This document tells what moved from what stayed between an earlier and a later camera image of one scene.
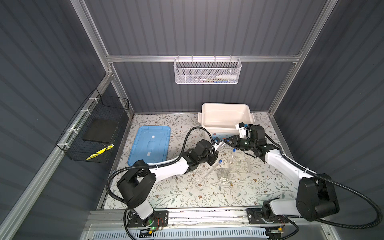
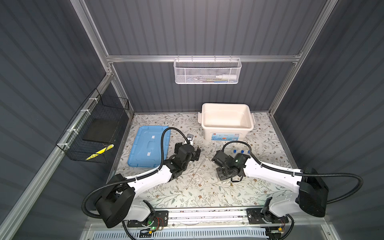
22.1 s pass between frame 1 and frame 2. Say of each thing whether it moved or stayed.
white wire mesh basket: stayed
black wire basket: stayed
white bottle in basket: stayed
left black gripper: moved
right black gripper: moved
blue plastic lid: stayed
